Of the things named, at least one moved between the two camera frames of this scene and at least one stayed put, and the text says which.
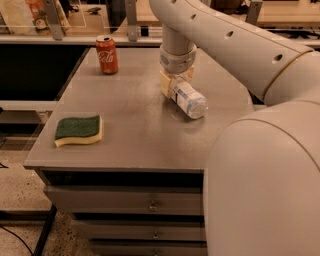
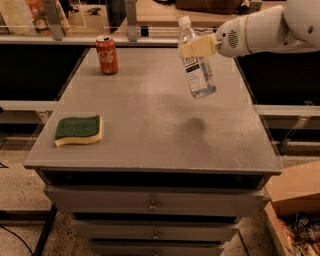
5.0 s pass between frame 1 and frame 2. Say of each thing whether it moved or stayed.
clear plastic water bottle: moved
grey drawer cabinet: stayed
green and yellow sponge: stayed
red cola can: stayed
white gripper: moved
